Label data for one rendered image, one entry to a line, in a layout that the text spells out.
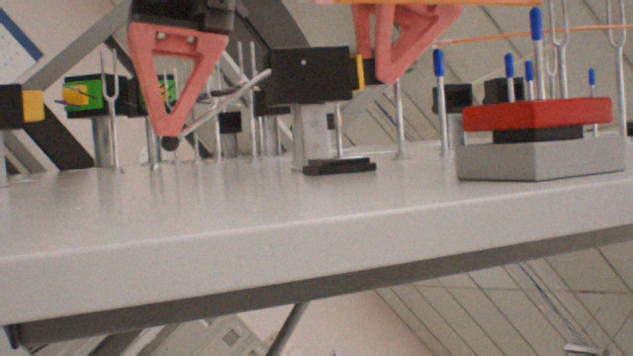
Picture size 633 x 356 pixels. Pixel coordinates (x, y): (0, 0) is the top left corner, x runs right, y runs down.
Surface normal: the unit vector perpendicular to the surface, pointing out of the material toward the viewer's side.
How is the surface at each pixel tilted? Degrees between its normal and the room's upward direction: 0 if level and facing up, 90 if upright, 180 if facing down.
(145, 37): 113
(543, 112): 90
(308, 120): 98
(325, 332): 90
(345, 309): 90
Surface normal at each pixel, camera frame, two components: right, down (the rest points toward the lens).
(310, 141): 0.29, 0.03
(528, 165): -0.89, 0.09
